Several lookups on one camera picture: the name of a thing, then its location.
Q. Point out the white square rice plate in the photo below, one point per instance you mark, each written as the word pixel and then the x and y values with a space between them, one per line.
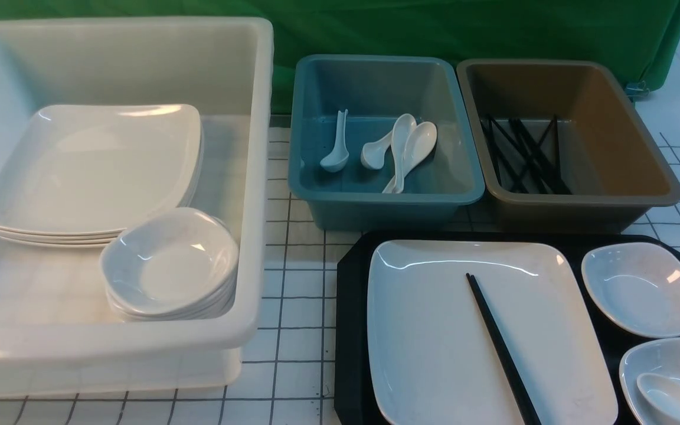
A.
pixel 431 358

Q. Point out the black chopstick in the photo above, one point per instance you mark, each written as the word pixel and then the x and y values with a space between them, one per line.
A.
pixel 524 403

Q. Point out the white bowl tray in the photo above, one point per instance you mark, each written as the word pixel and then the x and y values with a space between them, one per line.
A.
pixel 637 286
pixel 661 356

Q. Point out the large white plastic tub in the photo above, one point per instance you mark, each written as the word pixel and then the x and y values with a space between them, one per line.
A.
pixel 58 336

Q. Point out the stack of white square plates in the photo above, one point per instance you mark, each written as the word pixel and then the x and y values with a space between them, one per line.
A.
pixel 82 170

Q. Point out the stack of white bowls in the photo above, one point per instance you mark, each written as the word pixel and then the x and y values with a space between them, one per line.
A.
pixel 180 265

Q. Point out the black serving tray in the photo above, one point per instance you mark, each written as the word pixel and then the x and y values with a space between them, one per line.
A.
pixel 354 399

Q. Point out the white spoon short middle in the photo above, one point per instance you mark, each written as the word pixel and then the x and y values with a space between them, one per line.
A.
pixel 373 153

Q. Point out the blue plastic bin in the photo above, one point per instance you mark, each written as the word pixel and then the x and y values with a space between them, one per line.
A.
pixel 377 90

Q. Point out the white spoon long centre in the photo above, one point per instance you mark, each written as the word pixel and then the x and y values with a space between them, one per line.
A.
pixel 402 128

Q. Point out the black chopsticks in bin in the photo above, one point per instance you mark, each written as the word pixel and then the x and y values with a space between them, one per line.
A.
pixel 540 169

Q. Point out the brown plastic bin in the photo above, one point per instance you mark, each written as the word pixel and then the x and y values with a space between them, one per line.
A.
pixel 609 159

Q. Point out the metal clamp on backdrop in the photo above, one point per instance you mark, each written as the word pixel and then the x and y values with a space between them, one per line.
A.
pixel 637 91

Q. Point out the green cloth backdrop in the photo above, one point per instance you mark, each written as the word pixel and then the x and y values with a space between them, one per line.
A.
pixel 635 40

